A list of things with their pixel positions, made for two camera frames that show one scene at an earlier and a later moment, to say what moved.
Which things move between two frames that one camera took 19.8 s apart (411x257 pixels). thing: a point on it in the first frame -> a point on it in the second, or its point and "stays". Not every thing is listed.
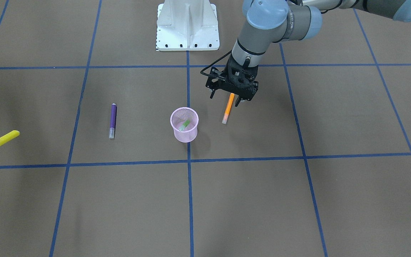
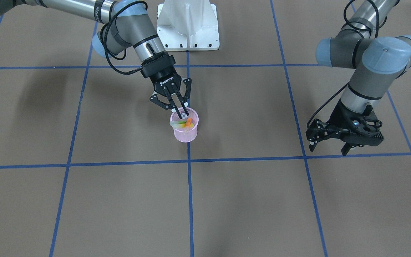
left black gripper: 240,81 -> 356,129
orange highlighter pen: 230,102 -> 188,124
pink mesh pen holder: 184,121 stays
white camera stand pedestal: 187,25 stays
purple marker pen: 114,108 -> 183,115
